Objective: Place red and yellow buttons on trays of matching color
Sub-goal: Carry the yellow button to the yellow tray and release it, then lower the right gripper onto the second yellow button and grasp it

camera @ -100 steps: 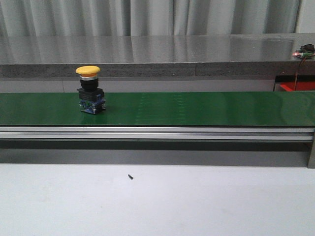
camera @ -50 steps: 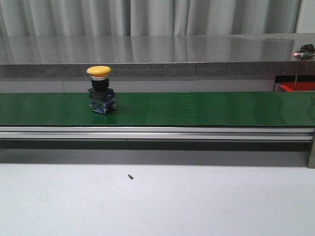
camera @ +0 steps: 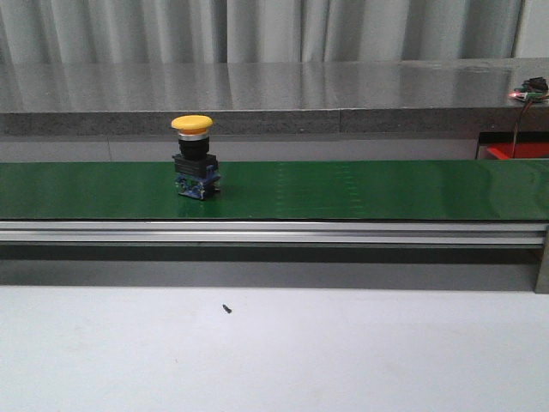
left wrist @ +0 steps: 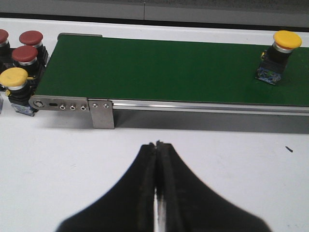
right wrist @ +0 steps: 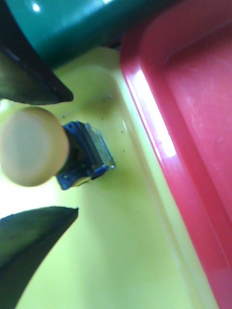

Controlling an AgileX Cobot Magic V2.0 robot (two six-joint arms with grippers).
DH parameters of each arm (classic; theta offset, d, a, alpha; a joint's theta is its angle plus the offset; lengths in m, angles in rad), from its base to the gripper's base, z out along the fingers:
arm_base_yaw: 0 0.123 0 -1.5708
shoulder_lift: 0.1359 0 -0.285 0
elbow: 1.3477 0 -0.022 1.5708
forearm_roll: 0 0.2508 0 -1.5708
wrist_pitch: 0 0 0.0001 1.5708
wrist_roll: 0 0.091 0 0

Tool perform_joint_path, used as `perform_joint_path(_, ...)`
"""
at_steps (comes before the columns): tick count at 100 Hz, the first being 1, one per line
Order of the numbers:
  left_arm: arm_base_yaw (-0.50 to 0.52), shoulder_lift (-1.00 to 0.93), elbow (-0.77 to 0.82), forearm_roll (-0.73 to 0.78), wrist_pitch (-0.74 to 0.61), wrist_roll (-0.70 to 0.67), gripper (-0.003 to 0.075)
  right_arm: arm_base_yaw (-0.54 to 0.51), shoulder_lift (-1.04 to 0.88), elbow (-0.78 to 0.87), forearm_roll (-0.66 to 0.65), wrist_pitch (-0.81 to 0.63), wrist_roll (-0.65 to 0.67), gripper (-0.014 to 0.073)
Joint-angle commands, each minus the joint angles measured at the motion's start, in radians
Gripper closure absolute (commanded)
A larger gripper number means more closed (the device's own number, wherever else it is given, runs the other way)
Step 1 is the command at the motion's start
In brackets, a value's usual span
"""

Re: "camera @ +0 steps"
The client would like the grey stone counter shelf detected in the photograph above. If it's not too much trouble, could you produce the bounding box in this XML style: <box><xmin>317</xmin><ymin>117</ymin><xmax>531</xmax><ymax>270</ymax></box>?
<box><xmin>1</xmin><ymin>58</ymin><xmax>548</xmax><ymax>136</ymax></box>

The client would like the red plastic tray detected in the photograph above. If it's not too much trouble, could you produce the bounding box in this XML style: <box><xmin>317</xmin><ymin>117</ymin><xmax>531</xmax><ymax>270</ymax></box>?
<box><xmin>487</xmin><ymin>143</ymin><xmax>548</xmax><ymax>160</ymax></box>

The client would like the green conveyor belt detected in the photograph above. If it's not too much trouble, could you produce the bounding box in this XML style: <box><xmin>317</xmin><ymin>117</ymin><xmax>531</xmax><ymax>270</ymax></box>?
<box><xmin>1</xmin><ymin>160</ymin><xmax>548</xmax><ymax>221</ymax></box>

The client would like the small green circuit board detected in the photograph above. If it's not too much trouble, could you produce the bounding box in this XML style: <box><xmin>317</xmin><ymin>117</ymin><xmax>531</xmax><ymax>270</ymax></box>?
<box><xmin>509</xmin><ymin>88</ymin><xmax>548</xmax><ymax>103</ymax></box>

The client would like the grey white curtain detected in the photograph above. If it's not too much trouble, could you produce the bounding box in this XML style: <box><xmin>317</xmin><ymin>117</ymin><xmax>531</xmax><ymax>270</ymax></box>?
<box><xmin>1</xmin><ymin>1</ymin><xmax>548</xmax><ymax>64</ymax></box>

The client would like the aluminium conveyor frame rail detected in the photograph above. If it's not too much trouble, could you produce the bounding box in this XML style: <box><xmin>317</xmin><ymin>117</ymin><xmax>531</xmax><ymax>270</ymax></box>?
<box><xmin>1</xmin><ymin>221</ymin><xmax>548</xmax><ymax>294</ymax></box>

